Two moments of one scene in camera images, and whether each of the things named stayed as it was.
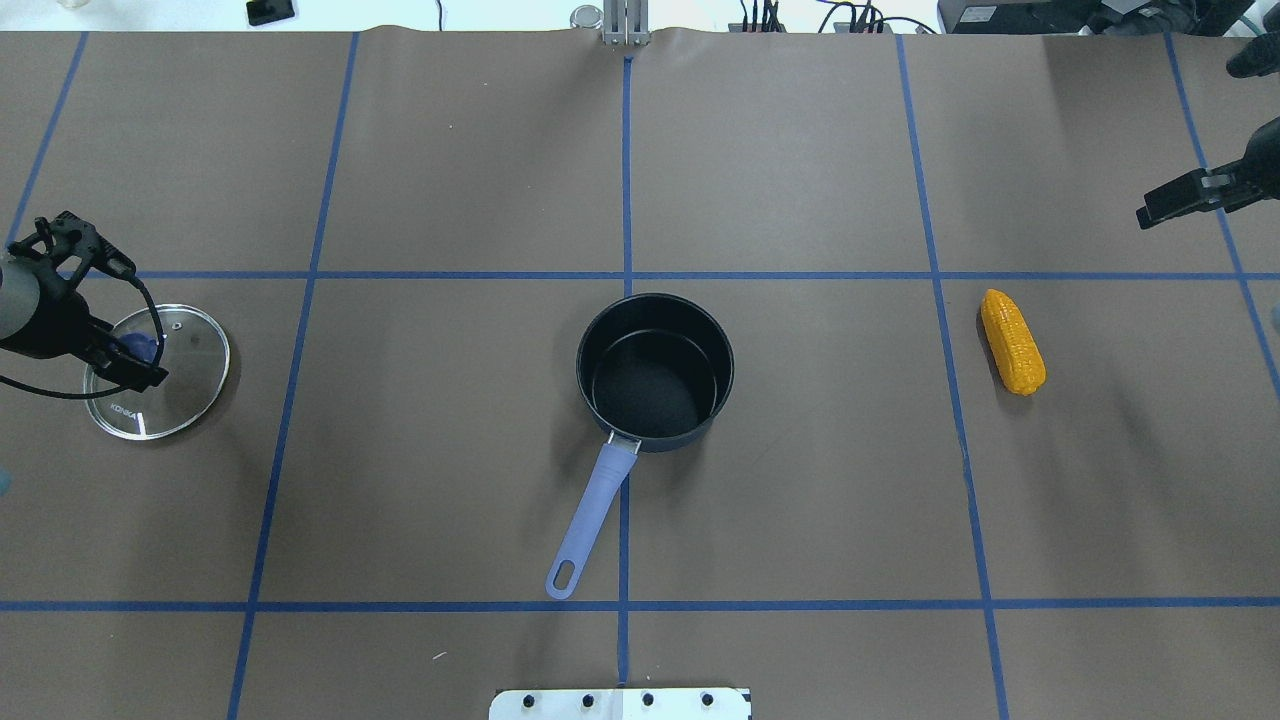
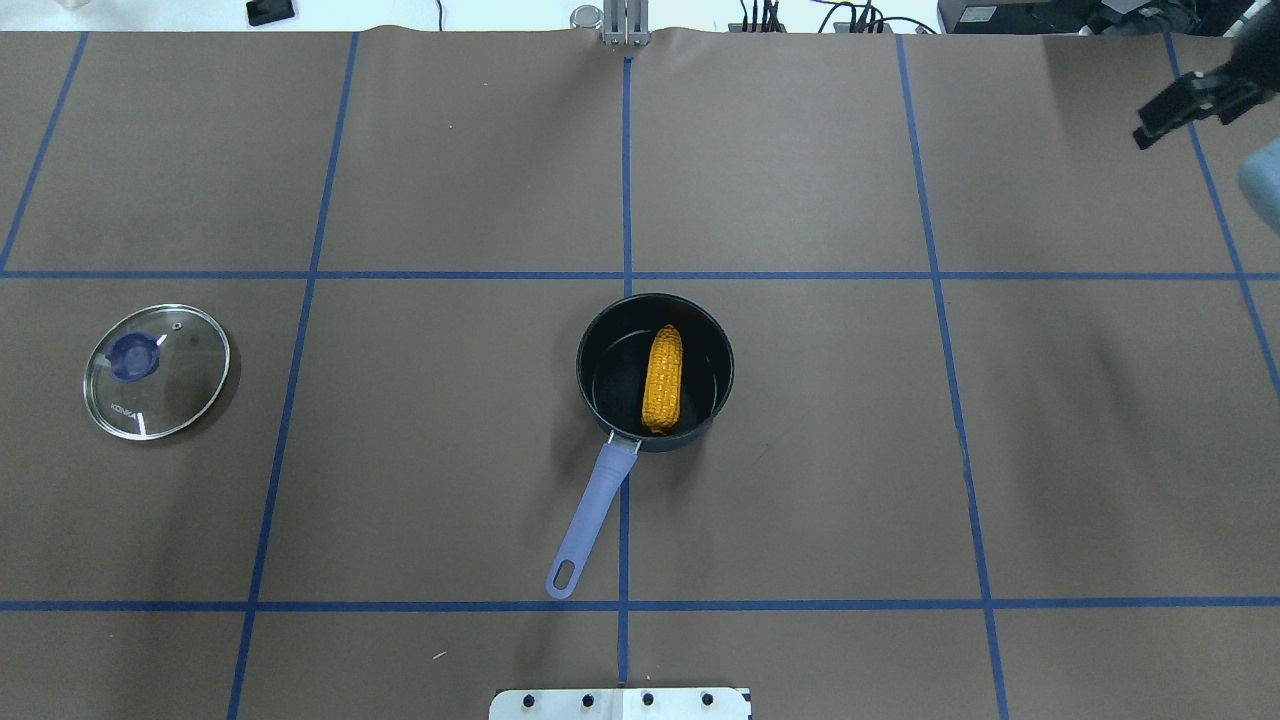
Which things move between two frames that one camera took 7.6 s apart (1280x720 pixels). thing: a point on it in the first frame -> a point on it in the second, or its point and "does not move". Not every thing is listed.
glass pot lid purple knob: (195, 358) does not move
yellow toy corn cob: (1016, 350) -> (662, 392)
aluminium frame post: (626, 22) does not move
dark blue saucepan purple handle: (653, 368) does not move
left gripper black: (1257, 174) -> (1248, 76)
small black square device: (262, 12) does not move
